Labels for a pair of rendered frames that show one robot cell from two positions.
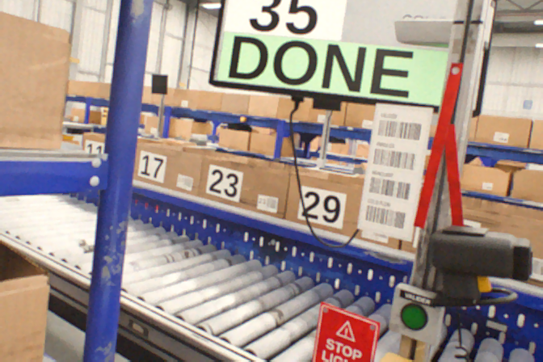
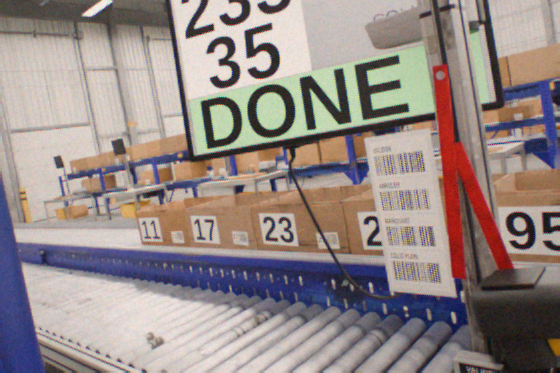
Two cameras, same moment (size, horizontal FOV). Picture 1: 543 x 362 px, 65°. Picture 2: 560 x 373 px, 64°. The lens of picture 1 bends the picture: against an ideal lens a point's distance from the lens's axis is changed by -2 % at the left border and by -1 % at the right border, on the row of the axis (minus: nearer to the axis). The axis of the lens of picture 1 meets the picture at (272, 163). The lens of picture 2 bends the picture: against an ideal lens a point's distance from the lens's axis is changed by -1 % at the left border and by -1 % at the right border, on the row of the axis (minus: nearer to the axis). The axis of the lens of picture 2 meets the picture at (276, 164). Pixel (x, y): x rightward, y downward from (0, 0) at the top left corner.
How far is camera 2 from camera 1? 18 cm
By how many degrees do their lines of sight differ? 10
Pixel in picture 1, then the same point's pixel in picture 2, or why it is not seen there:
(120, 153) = (12, 355)
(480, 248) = (533, 305)
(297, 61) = (272, 108)
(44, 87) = not seen: outside the picture
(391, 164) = (403, 207)
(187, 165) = (237, 219)
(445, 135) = (454, 157)
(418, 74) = (412, 80)
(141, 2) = not seen: outside the picture
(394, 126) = (392, 160)
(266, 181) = (319, 216)
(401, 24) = (374, 28)
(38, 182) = not seen: outside the picture
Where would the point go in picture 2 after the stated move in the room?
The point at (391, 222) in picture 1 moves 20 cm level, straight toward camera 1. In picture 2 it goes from (425, 277) to (390, 364)
